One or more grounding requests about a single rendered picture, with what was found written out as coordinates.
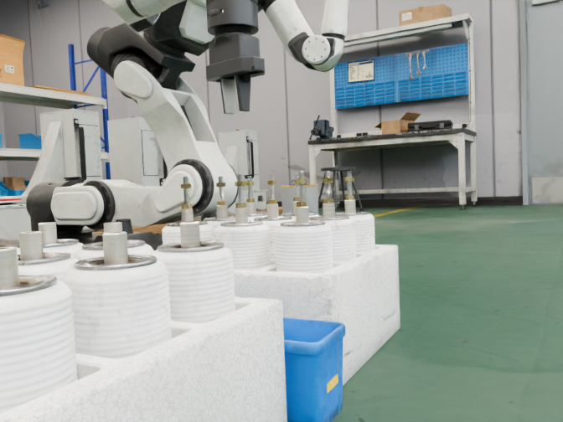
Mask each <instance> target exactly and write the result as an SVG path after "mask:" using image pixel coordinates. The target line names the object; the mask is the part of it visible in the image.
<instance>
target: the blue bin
mask: <svg viewBox="0 0 563 422"><path fill-rule="evenodd" d="M345 334H346V326H345V325H344V324H343V323H342V322H328V321H318V320H308V319H297V318H286V317H283V335H284V355H285V375H286V396H287V422H332V421H333V419H334V418H335V417H336V416H337V415H338V413H339V412H340V411H341V410H342V407H343V337H344V336H345Z"/></svg>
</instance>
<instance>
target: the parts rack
mask: <svg viewBox="0 0 563 422"><path fill-rule="evenodd" d="M68 50H69V64H70V90H74V91H76V82H75V64H81V63H85V62H90V61H93V60H92V59H88V60H84V61H80V62H76V63H75V54H74V45H73V44H68ZM99 68H100V71H101V98H98V97H92V96H87V95H77V94H71V93H65V92H59V91H53V90H43V89H38V88H32V87H26V86H21V85H10V84H4V83H0V101H1V102H7V103H15V104H22V105H29V106H42V107H50V108H57V109H64V110H66V109H77V108H80V107H86V106H96V105H102V114H103V128H104V139H103V138H102V137H101V136H100V138H101V140H102V141H103V143H104V144H105V146H104V147H102V149H105V152H102V153H101V160H103V159H106V180H111V169H110V154H109V139H108V125H107V121H109V116H108V102H107V87H106V72H105V71H104V70H103V69H102V68H101V67H100V66H99V65H98V66H97V68H96V70H95V72H94V73H93V75H92V76H91V77H90V80H89V81H88V83H87V85H86V86H85V88H84V89H83V91H82V92H85V91H86V89H87V88H88V86H89V84H90V83H91V81H92V80H93V78H94V76H95V75H96V72H97V71H98V69H99ZM84 103H89V105H79V106H77V105H78V104H84ZM41 152H42V150H36V149H15V148H0V160H7V161H38V160H39V158H40V155H41Z"/></svg>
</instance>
